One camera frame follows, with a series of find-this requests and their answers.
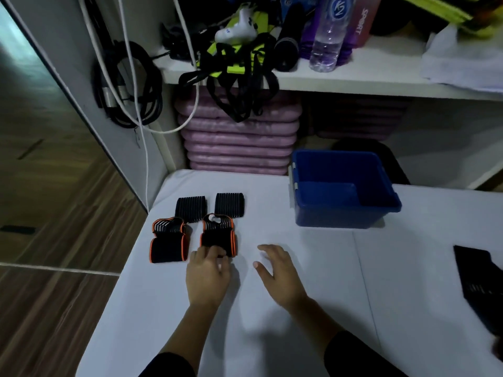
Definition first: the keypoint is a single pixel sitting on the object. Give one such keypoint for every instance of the person's left hand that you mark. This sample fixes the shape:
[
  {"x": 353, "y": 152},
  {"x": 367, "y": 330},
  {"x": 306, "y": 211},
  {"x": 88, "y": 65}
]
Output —
[{"x": 208, "y": 278}]

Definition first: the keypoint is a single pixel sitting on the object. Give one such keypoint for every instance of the person's right hand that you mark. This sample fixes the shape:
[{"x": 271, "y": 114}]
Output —
[{"x": 285, "y": 282}]

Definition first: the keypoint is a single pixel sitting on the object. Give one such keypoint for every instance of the blue plastic bin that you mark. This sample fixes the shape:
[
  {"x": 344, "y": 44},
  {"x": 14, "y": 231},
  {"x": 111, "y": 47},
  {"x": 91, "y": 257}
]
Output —
[{"x": 334, "y": 215}]

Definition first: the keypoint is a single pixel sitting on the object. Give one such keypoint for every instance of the person's right forearm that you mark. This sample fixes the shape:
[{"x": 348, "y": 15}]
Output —
[{"x": 318, "y": 325}]

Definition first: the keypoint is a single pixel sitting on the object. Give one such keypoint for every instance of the person's left forearm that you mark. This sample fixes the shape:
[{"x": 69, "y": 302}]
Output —
[{"x": 188, "y": 333}]

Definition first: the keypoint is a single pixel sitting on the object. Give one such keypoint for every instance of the stack of pink mats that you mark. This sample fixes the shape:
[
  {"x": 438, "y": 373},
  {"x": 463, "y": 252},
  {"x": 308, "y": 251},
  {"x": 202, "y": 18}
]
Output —
[
  {"x": 361, "y": 121},
  {"x": 239, "y": 141}
]

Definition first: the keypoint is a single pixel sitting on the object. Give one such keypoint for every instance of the black chair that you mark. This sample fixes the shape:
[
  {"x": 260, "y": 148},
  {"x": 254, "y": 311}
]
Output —
[{"x": 393, "y": 164}]

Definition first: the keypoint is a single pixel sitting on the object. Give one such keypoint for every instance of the white shelf unit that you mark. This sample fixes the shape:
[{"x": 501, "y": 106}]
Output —
[{"x": 373, "y": 74}]

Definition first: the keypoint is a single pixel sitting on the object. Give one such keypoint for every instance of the black cylindrical roller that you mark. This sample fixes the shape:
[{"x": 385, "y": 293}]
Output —
[{"x": 287, "y": 50}]

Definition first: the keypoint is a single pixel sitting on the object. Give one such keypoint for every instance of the clear plastic water bottle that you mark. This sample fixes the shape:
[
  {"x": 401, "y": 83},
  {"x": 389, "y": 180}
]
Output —
[{"x": 326, "y": 50}]

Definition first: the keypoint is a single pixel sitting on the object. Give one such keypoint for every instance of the purple bottle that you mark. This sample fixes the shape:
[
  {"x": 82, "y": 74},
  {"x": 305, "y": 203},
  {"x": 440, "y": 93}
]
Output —
[{"x": 347, "y": 52}]

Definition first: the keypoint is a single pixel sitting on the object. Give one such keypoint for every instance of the white handheld controller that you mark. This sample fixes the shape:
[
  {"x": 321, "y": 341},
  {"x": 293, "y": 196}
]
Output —
[{"x": 235, "y": 33}]

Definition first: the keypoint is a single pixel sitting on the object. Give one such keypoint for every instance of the pink sport bottle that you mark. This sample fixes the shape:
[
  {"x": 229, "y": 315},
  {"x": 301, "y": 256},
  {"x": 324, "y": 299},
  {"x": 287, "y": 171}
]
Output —
[{"x": 363, "y": 23}]

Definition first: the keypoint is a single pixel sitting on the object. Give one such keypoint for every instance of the white paper sheets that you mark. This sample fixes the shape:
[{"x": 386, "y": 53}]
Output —
[{"x": 463, "y": 66}]

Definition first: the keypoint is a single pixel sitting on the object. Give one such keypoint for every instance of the black round bag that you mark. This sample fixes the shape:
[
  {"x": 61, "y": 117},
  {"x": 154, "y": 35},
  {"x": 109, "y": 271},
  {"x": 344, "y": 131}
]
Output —
[{"x": 393, "y": 19}]

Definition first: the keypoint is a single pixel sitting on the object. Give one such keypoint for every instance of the yellow orange agility ladder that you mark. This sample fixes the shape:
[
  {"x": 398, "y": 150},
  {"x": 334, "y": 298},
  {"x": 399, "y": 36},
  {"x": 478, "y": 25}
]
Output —
[{"x": 444, "y": 7}]

